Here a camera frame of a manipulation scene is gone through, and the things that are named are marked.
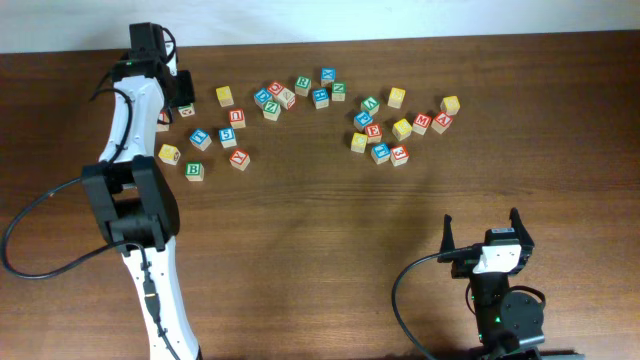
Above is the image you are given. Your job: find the green R block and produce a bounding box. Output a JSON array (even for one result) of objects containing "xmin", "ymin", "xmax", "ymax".
[{"xmin": 295, "ymin": 76, "xmax": 311, "ymax": 97}]

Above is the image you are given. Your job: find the blue t block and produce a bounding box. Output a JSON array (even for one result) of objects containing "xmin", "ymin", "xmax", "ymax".
[
  {"xmin": 371, "ymin": 143, "xmax": 390, "ymax": 165},
  {"xmin": 189, "ymin": 129, "xmax": 212, "ymax": 151}
]

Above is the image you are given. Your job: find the green N block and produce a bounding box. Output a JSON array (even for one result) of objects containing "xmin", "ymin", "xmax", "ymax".
[{"xmin": 331, "ymin": 82, "xmax": 346, "ymax": 101}]

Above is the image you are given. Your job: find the yellow C block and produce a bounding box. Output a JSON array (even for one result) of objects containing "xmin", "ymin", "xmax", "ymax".
[{"xmin": 350, "ymin": 133, "xmax": 368, "ymax": 153}]

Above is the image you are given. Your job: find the blue T block right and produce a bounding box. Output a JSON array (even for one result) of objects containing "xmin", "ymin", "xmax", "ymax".
[{"xmin": 371, "ymin": 143, "xmax": 390, "ymax": 165}]

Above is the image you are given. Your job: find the red A block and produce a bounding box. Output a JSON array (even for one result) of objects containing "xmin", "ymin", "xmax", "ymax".
[{"xmin": 431, "ymin": 112, "xmax": 453, "ymax": 134}]

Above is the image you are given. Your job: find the blue D block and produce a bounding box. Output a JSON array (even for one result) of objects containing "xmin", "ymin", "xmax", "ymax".
[{"xmin": 254, "ymin": 88, "xmax": 272, "ymax": 109}]

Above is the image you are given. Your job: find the green B block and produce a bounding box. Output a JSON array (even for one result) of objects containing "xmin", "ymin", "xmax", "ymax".
[{"xmin": 185, "ymin": 162, "xmax": 204, "ymax": 182}]

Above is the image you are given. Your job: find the red I block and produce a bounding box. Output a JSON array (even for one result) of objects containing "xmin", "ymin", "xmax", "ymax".
[{"xmin": 156, "ymin": 112, "xmax": 170, "ymax": 132}]

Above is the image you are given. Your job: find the blue H block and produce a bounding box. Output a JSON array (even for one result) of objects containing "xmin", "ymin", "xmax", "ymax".
[{"xmin": 312, "ymin": 88, "xmax": 329, "ymax": 109}]

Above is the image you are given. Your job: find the yellow block top left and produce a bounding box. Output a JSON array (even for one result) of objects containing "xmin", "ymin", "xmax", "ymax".
[{"xmin": 215, "ymin": 86, "xmax": 234, "ymax": 107}]

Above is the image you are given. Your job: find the red M block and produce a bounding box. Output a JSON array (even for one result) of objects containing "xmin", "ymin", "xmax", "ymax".
[{"xmin": 412, "ymin": 113, "xmax": 432, "ymax": 136}]

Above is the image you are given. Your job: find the green Z block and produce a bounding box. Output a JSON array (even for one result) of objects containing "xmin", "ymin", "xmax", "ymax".
[{"xmin": 263, "ymin": 101, "xmax": 281, "ymax": 121}]

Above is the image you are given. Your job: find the green J block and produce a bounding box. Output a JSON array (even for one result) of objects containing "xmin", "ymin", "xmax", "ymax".
[{"xmin": 178, "ymin": 103, "xmax": 196, "ymax": 117}]

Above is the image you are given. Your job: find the red 3 block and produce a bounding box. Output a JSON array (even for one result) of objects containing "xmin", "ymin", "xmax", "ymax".
[{"xmin": 390, "ymin": 145, "xmax": 410, "ymax": 166}]

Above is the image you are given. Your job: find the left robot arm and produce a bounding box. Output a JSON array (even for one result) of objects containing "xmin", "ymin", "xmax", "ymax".
[{"xmin": 81, "ymin": 23, "xmax": 202, "ymax": 359}]

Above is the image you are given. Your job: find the blue 5 block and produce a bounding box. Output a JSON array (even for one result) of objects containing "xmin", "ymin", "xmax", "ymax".
[{"xmin": 218, "ymin": 128, "xmax": 237, "ymax": 148}]

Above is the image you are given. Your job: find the yellow block top right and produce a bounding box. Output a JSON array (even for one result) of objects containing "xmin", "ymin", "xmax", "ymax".
[{"xmin": 387, "ymin": 87, "xmax": 406, "ymax": 109}]

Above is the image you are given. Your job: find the green V block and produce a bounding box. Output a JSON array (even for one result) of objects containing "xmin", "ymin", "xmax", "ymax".
[{"xmin": 361, "ymin": 96, "xmax": 380, "ymax": 116}]

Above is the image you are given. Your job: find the red E block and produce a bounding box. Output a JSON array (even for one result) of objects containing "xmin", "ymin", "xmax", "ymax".
[{"xmin": 364, "ymin": 123, "xmax": 382, "ymax": 144}]

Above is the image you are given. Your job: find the yellow block far right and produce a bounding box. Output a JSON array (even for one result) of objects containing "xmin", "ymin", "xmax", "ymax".
[{"xmin": 440, "ymin": 96, "xmax": 461, "ymax": 116}]

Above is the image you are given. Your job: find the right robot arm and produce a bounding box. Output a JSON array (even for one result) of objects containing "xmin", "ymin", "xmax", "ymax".
[{"xmin": 438, "ymin": 208, "xmax": 546, "ymax": 359}]

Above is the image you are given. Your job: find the plain face red-edged block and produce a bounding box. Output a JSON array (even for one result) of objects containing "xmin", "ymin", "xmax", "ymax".
[{"xmin": 275, "ymin": 88, "xmax": 296, "ymax": 110}]

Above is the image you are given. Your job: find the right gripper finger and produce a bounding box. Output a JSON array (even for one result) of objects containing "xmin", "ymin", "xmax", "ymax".
[
  {"xmin": 438, "ymin": 214, "xmax": 455, "ymax": 263},
  {"xmin": 509, "ymin": 208, "xmax": 534, "ymax": 250}
]

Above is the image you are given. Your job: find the red U block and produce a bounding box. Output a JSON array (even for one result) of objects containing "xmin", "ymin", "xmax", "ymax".
[{"xmin": 229, "ymin": 109, "xmax": 246, "ymax": 129}]

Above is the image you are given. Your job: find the yellow B block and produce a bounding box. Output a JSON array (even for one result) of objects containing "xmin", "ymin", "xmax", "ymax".
[{"xmin": 392, "ymin": 118, "xmax": 412, "ymax": 141}]

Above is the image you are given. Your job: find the red Y block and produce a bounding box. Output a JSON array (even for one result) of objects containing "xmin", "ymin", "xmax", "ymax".
[{"xmin": 229, "ymin": 149, "xmax": 251, "ymax": 171}]

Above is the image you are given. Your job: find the blue X block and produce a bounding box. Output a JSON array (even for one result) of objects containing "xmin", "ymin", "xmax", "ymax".
[{"xmin": 320, "ymin": 68, "xmax": 336, "ymax": 87}]

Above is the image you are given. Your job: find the red Q block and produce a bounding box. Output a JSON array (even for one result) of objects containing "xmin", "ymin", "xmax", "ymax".
[{"xmin": 267, "ymin": 82, "xmax": 284, "ymax": 97}]

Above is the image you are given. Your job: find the blue T block left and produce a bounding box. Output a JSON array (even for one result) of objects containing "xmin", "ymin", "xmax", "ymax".
[{"xmin": 189, "ymin": 129, "xmax": 212, "ymax": 151}]

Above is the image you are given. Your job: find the blue P block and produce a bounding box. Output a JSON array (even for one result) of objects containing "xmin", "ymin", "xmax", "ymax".
[{"xmin": 354, "ymin": 111, "xmax": 373, "ymax": 132}]

